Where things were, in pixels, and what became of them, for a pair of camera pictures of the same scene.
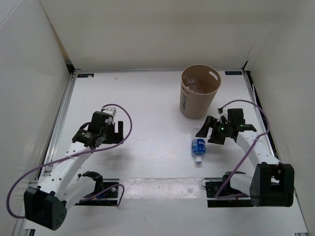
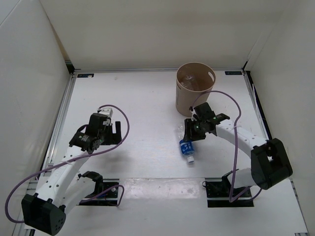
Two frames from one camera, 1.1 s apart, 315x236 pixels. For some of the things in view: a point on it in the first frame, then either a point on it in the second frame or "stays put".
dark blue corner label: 233,73 stays put
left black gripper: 116,137 stays put
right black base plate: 212,188 stays put
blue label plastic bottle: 198,147 -> 187,146
